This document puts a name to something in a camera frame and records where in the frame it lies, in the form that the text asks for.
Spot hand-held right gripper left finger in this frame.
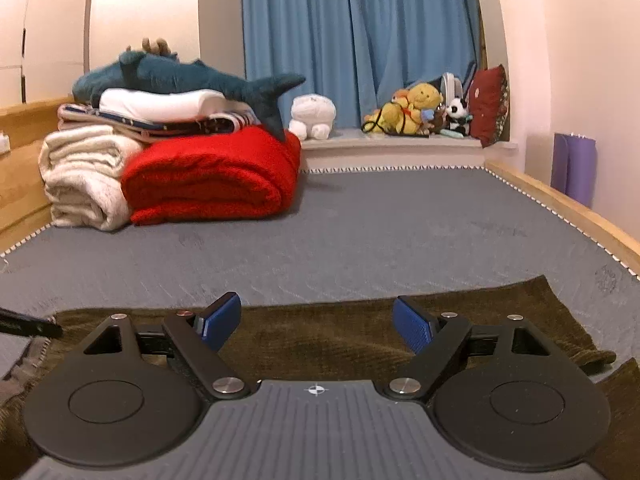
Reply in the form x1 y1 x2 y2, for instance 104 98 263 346
82 291 251 401

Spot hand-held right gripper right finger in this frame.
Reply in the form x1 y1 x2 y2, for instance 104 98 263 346
386 296 563 401

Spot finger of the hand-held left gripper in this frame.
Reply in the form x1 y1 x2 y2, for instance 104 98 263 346
0 307 63 339

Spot olive corduroy pants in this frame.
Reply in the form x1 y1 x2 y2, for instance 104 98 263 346
0 275 640 480

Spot grey quilted mattress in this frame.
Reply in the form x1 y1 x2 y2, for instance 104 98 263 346
0 166 640 381

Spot red folded blanket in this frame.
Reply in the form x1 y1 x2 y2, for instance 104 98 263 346
121 126 302 226

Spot white folded blanket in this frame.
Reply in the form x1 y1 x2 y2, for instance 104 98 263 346
39 125 146 231

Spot white window sill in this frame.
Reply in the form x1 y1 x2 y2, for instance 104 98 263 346
300 127 518 171

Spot small yellow plush toy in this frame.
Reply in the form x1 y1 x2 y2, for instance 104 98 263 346
362 104 398 135

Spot navy patterned folded blanket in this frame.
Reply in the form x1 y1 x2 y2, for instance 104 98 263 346
57 102 258 141

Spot panda plush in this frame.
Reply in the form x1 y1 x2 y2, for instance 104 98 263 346
445 97 473 136

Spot yellow bear plush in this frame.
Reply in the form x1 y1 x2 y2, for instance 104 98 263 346
392 82 446 136

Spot white pillow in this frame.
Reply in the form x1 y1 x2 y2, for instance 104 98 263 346
99 87 251 123

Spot purple rolled mat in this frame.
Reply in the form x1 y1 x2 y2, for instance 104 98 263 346
551 132 597 209

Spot white plush toy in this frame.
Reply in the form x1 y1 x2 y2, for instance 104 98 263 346
289 93 337 141

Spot dark red cushion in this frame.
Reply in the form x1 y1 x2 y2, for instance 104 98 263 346
468 65 511 148

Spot white round fan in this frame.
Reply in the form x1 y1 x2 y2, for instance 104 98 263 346
440 72 469 107

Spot blue shark plush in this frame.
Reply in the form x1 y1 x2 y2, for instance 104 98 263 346
72 50 307 142

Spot brown plush toy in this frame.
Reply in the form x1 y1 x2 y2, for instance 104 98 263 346
126 37 174 57

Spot blue curtain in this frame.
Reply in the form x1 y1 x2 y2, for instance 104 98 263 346
240 0 483 131

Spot white wardrobe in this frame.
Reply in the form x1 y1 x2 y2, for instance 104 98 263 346
0 0 97 107

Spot wooden bed frame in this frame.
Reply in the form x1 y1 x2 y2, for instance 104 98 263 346
0 97 640 271

